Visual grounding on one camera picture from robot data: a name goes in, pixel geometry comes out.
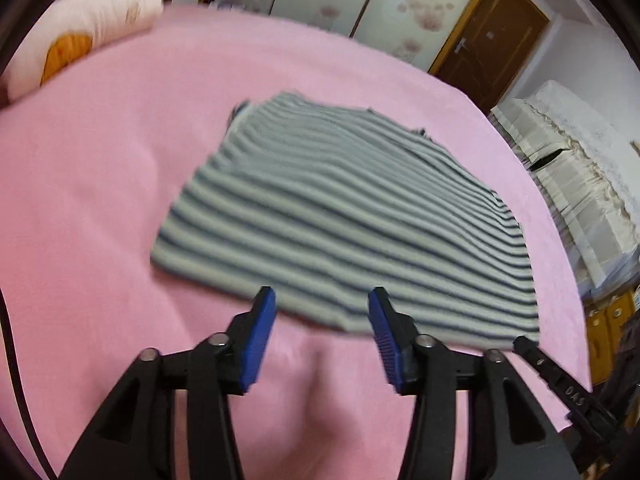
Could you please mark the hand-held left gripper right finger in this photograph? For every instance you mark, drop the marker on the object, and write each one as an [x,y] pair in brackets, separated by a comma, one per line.
[385,342]

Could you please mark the pink bed blanket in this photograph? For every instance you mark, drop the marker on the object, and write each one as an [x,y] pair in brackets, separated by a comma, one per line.
[100,160]

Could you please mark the floral sliding door wardrobe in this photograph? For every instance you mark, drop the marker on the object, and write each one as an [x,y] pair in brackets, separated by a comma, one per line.
[375,10]

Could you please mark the beige covered sofa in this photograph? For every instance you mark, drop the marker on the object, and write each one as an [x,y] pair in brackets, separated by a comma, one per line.
[575,195]

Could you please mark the white pillow with orange print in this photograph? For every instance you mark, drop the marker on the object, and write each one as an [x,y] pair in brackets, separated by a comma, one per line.
[100,25]

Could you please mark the brown wooden door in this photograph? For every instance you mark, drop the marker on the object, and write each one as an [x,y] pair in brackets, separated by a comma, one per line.
[495,45]

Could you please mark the white lace cloth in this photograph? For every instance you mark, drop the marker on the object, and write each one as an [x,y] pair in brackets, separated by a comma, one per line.
[585,130]

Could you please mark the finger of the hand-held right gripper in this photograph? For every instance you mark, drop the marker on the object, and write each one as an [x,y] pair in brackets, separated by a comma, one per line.
[555,377]

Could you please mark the grey white striped shirt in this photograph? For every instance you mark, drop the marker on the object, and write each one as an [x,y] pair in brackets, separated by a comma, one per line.
[340,210]

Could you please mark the yellow wooden cabinet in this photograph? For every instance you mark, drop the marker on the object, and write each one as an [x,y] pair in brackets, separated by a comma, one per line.
[600,330]

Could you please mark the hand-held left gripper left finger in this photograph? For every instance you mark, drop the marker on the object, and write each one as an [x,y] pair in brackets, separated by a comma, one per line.
[257,345]

